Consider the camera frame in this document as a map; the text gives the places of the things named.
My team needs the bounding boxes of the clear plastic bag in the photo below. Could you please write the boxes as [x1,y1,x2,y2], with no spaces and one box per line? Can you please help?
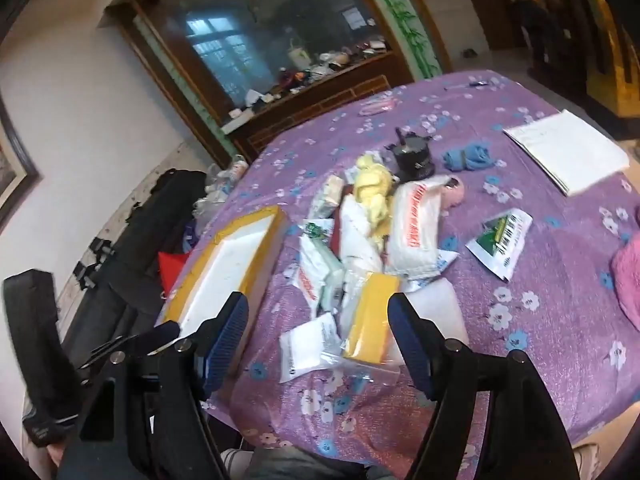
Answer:
[320,345,401,380]

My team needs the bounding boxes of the black sofa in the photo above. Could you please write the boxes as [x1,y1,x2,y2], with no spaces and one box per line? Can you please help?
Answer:
[60,170,208,361]

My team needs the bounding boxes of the wooden cabinet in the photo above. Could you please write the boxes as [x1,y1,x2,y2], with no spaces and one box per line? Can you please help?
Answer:
[220,75,401,161]

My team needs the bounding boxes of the plain white bag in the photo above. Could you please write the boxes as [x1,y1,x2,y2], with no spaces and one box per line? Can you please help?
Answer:
[337,195,386,271]

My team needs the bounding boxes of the white square packet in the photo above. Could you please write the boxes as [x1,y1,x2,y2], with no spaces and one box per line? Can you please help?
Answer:
[277,312,343,386]

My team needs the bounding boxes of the person's shoe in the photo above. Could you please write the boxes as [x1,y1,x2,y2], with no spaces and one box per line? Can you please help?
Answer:
[575,442,601,480]

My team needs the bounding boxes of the pink towel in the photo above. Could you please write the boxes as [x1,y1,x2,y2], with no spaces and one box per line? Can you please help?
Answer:
[611,237,640,331]

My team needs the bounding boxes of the white packet red print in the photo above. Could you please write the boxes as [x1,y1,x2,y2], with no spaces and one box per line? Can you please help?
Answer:
[297,235,346,318]

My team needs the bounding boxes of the crumpled plastic bags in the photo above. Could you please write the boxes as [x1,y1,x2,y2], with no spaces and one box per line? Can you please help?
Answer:
[195,155,251,221]

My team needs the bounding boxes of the white plastic bag red print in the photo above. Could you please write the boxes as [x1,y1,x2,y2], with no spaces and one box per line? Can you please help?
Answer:
[385,176,451,278]

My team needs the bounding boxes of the yellow tray of packets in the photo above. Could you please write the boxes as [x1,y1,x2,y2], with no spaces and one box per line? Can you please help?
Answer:
[159,206,288,356]

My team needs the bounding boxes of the large glass mirror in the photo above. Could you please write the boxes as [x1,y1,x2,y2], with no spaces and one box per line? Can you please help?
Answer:
[132,0,406,126]

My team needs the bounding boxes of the pink clear pouch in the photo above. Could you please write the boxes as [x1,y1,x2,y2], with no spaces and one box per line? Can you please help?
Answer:
[362,97,401,116]

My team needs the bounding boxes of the pale green tissue packet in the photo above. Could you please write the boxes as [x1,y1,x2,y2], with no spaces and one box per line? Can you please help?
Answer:
[307,175,346,221]

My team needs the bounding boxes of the framed wall picture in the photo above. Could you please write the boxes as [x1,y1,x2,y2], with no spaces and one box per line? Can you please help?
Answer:
[0,95,41,231]

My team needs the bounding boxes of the green bamboo wall panel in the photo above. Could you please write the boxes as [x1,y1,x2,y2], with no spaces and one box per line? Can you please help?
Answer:
[350,0,441,78]

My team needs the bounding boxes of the purple floral tablecloth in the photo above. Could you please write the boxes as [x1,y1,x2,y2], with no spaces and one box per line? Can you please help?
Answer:
[160,67,640,480]

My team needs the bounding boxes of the small green printed packet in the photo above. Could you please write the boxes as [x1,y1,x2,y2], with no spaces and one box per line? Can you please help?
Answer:
[305,220,335,242]

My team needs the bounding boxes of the green white barcode packet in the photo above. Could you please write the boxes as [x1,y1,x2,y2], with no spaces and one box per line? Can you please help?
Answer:
[465,207,533,282]

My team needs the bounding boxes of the yellow cloth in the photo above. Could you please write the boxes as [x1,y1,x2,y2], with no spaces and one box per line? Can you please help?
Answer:
[350,155,396,241]

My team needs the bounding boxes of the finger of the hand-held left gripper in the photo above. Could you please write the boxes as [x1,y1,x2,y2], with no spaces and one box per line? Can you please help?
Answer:
[75,320,182,371]

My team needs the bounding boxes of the black round container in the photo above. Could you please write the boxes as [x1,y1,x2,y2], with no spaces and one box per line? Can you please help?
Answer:
[385,127,435,181]

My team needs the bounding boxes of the pink plush toy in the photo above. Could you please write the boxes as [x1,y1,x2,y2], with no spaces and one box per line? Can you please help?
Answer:
[440,177,467,208]

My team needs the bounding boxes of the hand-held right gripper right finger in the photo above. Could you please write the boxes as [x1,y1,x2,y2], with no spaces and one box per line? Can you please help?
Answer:
[387,292,581,480]

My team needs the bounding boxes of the dark wooden furniture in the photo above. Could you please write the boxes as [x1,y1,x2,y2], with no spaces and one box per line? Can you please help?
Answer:
[510,0,640,126]

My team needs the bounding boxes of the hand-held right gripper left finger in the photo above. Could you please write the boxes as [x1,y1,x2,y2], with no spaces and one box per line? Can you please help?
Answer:
[57,291,250,480]

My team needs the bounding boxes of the yellow packet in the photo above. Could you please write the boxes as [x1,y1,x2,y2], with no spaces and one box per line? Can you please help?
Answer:
[341,272,402,365]

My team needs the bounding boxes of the blue cloth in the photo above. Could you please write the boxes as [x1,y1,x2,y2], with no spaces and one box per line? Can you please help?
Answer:
[442,142,497,172]

